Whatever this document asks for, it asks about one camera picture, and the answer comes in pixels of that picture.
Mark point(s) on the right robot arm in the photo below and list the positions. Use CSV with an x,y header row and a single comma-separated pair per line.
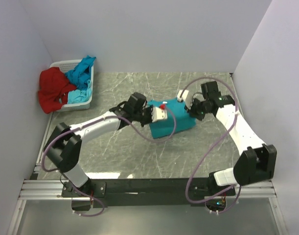
x,y
257,159

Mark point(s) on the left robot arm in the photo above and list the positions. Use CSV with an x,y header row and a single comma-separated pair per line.
x,y
64,144

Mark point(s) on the red t shirt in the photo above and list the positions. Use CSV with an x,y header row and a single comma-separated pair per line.
x,y
54,88

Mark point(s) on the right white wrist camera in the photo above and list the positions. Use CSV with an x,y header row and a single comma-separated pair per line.
x,y
186,97

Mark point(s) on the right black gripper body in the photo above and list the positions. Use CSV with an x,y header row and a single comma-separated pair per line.
x,y
198,109

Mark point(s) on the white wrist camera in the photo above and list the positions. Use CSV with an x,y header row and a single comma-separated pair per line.
x,y
186,97
158,114

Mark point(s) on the aluminium rail frame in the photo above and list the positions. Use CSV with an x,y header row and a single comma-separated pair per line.
x,y
42,211

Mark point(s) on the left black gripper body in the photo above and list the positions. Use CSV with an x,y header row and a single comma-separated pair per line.
x,y
144,116

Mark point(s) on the black mounting beam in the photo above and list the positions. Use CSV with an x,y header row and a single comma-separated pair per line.
x,y
153,192

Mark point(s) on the white laundry basket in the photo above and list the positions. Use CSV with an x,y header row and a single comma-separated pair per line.
x,y
65,66

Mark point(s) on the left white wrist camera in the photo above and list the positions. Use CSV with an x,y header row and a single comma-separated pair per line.
x,y
158,114

